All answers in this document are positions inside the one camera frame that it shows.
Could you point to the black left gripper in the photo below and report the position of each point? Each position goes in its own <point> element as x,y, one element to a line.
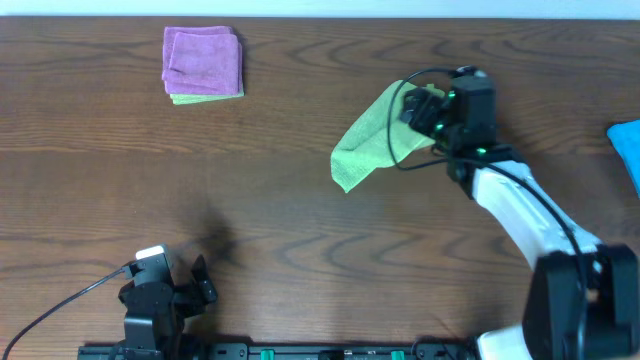
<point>189,294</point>

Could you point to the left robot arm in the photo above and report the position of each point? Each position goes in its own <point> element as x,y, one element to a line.
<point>156,309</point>

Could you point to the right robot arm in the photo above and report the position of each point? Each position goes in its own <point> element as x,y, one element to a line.
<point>583,300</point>

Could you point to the green microfiber cloth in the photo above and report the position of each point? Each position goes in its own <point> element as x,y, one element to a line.
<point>364,147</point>

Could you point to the folded green cloth under purple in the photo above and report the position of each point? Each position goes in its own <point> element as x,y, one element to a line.
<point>187,99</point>

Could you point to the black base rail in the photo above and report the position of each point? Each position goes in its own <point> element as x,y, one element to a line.
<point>421,351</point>

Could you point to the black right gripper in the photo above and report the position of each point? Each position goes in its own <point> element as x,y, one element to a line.
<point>420,113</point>

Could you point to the blue cloth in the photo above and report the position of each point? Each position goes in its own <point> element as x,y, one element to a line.
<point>625,140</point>

